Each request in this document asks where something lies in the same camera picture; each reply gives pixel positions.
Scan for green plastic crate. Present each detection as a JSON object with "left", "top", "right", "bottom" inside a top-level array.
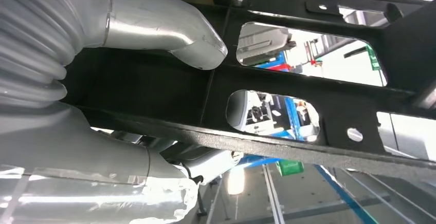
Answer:
[{"left": 276, "top": 159, "right": 304, "bottom": 177}]

